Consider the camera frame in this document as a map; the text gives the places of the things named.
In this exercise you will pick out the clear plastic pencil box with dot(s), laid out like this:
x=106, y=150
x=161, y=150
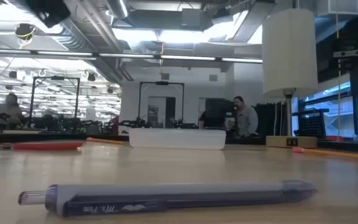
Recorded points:
x=176, y=139

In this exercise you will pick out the orange pencil with pink eraser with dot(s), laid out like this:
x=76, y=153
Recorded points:
x=104, y=140
x=337, y=153

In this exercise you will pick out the grey Mr. Pen pen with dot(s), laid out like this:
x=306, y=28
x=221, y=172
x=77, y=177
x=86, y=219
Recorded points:
x=166, y=196

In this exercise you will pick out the black monitor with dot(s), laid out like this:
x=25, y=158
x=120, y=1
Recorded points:
x=217, y=112

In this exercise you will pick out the person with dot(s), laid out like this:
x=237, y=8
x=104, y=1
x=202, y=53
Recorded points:
x=9, y=110
x=247, y=119

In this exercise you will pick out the long linear ceiling light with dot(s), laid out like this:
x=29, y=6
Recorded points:
x=126, y=55

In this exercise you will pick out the black partition panel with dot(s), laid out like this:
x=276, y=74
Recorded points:
x=267, y=119

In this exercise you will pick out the black perforated basket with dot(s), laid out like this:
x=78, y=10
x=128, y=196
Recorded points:
x=312, y=124

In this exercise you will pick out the black overhead box fixture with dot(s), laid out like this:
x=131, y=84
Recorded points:
x=50, y=12

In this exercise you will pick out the black dome ceiling fixture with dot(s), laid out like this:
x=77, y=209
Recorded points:
x=25, y=30

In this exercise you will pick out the black camera rig frame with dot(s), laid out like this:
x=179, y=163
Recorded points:
x=54, y=77
x=162, y=83

